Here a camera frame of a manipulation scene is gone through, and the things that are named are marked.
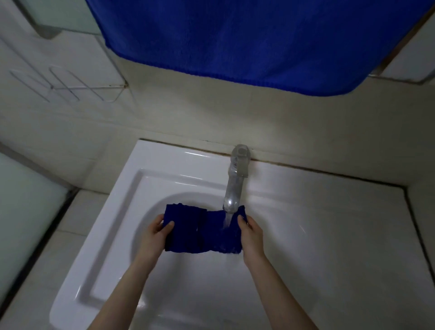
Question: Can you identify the chrome faucet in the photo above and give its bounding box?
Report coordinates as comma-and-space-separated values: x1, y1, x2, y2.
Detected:
222, 144, 252, 213

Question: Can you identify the person's right hand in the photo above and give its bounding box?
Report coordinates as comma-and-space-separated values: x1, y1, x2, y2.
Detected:
237, 214, 267, 266

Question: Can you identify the white ceramic sink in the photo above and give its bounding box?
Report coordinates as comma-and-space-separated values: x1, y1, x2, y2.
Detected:
49, 139, 435, 330

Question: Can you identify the small blue cleaning cloth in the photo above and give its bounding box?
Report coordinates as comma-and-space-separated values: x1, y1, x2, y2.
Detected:
163, 203, 248, 255

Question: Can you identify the person's right forearm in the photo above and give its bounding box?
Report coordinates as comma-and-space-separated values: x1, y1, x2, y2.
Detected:
243, 255, 319, 330

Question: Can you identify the frosted glass partition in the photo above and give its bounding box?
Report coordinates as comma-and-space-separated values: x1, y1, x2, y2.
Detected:
0, 146, 78, 306

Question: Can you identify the large blue towel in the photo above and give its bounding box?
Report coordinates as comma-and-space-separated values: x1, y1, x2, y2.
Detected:
85, 0, 435, 97

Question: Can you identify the person's left forearm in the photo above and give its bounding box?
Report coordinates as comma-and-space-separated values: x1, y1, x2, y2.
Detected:
87, 262, 154, 330

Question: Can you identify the person's left hand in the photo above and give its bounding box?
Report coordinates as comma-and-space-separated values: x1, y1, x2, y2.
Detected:
135, 213, 176, 269

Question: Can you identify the white patterned wall cabinet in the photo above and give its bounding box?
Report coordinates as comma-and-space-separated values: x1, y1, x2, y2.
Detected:
368, 6, 435, 86

